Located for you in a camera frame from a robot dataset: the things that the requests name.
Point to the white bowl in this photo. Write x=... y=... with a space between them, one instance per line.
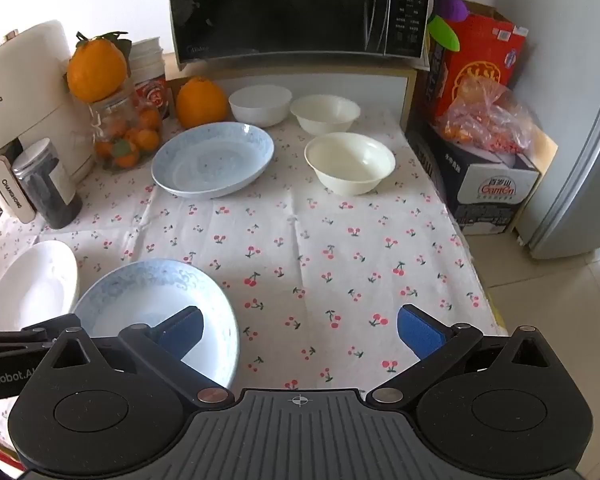
x=260 y=105

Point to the black microwave oven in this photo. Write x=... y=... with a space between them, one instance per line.
x=280 y=5

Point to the plastic bag of oranges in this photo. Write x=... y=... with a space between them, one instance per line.
x=480 y=120

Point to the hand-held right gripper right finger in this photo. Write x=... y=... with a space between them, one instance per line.
x=420 y=332

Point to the large cream bowl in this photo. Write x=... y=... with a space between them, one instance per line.
x=350 y=165

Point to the white refrigerator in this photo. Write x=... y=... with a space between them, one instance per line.
x=575 y=135

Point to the red cardboard box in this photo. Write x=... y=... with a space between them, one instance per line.
x=480 y=45

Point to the light blue plate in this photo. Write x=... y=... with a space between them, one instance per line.
x=210 y=160
x=130 y=290

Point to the large orange with leaves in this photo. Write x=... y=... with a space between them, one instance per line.
x=95 y=72

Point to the red paper cup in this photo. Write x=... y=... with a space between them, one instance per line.
x=152 y=96

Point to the small cream bowl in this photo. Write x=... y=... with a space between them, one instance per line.
x=325 y=115

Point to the white embossed plate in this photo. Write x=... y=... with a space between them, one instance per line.
x=35 y=280

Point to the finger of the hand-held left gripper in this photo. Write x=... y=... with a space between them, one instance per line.
x=15 y=336

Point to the glass jar of tangerines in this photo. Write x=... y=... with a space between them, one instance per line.
x=125 y=145

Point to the stack of white paper cups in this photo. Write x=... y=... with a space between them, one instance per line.
x=147 y=62

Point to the cherry print tablecloth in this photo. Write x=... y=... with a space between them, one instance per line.
x=305 y=240

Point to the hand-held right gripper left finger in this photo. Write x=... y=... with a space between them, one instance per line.
x=182 y=334

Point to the white wood-edged board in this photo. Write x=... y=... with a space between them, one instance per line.
x=330 y=85

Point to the dark canister with silver lid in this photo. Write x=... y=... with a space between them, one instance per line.
x=45 y=195

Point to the dark blue cardboard box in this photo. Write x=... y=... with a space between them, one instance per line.
x=490 y=195

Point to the purple and green toy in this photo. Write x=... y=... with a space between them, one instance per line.
x=452 y=10

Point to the cream air fryer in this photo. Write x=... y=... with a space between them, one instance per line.
x=25 y=85

